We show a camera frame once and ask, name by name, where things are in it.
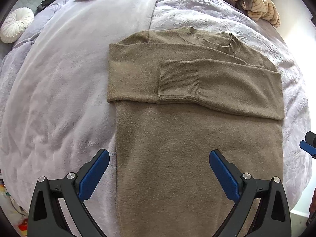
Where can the person's right hand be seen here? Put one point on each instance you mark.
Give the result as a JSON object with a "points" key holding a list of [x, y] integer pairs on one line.
{"points": [[312, 207]]}

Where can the lavender embossed bedspread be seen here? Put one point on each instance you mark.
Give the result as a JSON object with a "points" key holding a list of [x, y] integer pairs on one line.
{"points": [[218, 16]]}

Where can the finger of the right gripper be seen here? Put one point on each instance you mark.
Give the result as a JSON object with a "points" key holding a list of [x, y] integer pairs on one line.
{"points": [[310, 138], [307, 148]]}

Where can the round white pleated cushion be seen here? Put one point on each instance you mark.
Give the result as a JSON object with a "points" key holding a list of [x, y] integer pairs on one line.
{"points": [[15, 24]]}

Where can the red and yellow floor clutter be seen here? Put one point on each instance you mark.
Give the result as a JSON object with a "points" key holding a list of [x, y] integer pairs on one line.
{"points": [[16, 216]]}

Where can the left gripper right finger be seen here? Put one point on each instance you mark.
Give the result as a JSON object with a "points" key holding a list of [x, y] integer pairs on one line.
{"points": [[272, 217]]}

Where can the olive brown knit sweater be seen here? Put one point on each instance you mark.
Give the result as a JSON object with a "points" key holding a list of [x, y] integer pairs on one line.
{"points": [[179, 94]]}

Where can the lilac fleece blanket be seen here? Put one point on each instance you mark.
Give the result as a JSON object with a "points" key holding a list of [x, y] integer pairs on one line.
{"points": [[57, 116]]}

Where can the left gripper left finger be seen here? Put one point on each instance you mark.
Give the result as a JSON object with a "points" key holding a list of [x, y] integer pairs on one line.
{"points": [[45, 214]]}

